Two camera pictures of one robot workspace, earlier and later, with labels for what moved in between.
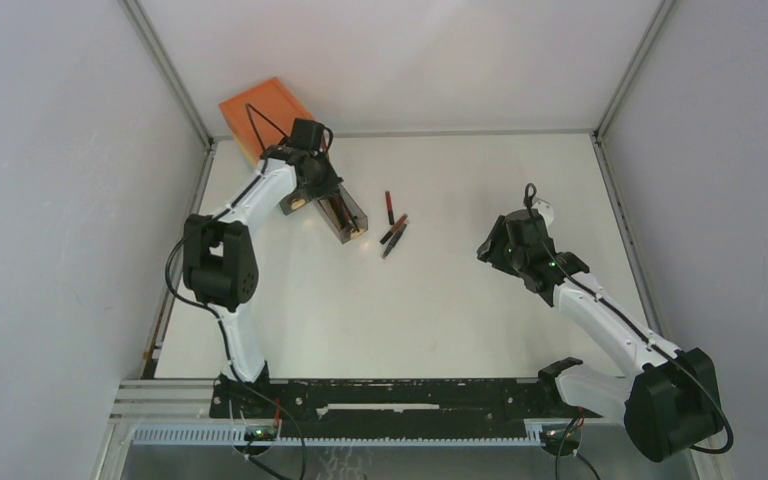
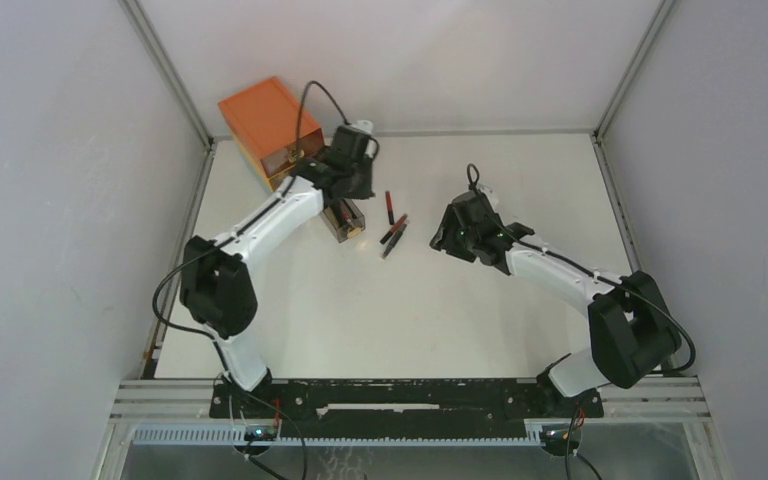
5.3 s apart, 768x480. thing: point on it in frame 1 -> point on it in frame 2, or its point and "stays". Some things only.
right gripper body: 499,251 -> 453,237
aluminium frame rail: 168,70 stays
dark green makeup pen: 396,237 stays
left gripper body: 323,180 -> 361,187
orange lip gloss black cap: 393,230 stays
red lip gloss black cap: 389,207 stays
